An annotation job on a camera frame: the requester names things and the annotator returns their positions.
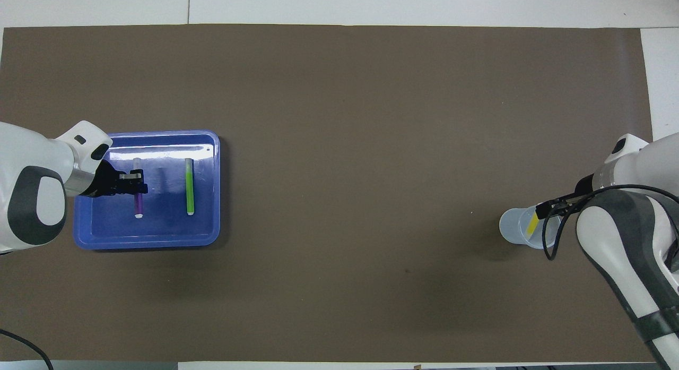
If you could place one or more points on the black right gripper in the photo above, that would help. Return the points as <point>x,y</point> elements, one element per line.
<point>584,185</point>

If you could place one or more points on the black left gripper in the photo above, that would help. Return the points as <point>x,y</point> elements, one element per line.
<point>106,180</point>

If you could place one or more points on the purple pen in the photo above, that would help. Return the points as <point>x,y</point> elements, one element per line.
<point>138,205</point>

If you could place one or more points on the yellow pen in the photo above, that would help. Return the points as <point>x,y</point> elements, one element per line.
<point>532,226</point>

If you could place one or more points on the green pen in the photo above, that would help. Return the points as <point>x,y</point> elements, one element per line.
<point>189,187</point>

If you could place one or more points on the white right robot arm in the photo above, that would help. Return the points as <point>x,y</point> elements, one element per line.
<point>631,264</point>

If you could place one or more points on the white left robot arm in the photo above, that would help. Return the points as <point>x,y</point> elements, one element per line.
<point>32,168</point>

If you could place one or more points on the blue plastic tray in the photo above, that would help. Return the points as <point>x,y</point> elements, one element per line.
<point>164,226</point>

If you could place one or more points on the clear plastic cup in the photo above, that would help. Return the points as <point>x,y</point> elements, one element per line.
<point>512,226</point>

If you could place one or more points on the brown table mat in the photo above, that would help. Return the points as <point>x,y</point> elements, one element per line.
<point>345,147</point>

